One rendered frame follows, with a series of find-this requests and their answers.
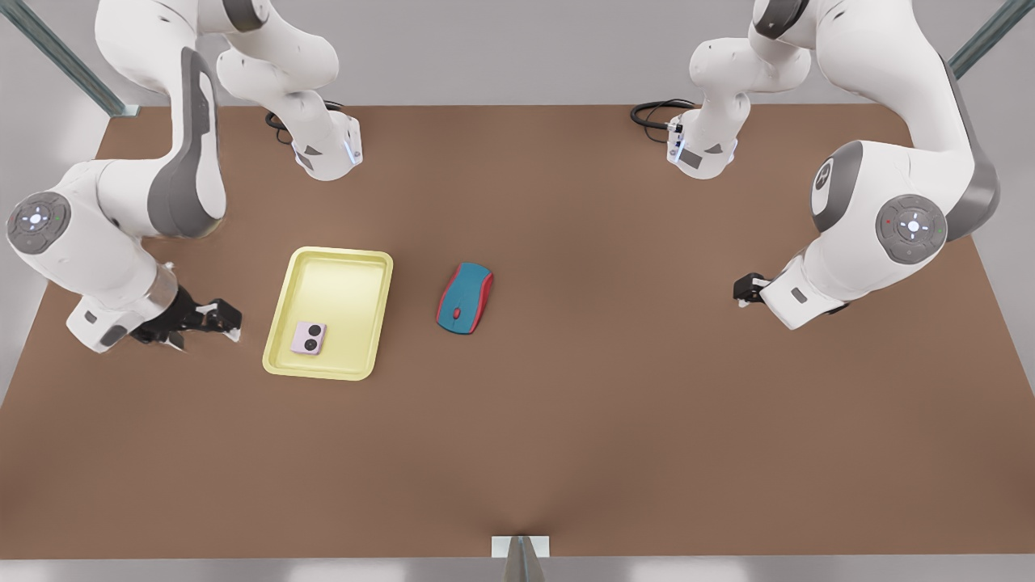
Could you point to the yellow rectangular tray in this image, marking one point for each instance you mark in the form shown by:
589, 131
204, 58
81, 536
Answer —
329, 313

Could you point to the pink flip phone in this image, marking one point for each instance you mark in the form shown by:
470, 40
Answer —
309, 338

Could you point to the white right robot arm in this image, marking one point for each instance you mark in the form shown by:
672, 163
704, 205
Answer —
113, 202

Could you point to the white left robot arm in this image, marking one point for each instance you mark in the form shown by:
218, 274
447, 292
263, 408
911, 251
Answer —
881, 202

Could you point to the silver frame post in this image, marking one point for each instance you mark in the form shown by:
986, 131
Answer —
65, 56
521, 559
990, 36

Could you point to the blue and red computer mouse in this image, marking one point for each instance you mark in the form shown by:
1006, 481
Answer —
465, 297

